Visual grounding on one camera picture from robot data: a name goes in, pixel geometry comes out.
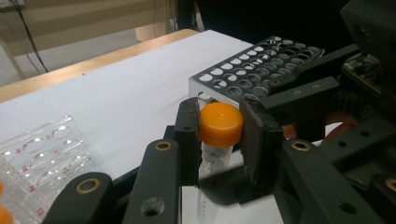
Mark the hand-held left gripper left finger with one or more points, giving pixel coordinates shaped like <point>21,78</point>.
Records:
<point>188,140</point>

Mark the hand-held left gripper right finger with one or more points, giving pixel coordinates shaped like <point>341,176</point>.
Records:
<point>261,146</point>

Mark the orange-capped test tube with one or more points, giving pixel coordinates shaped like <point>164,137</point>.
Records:
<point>5,216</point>
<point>221,124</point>

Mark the metal tube rack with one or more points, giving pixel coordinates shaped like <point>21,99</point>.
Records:
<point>246,71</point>

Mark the clear plastic tube rack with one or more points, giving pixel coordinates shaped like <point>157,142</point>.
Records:
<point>46,155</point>

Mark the dark curtain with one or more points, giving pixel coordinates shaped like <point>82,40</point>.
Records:
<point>264,18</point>

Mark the white board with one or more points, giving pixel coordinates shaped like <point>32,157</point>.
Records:
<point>124,93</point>

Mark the wooden table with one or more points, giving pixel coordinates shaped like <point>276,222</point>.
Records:
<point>77,70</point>

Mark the beige wooden furniture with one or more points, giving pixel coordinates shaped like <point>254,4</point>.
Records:
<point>93,21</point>

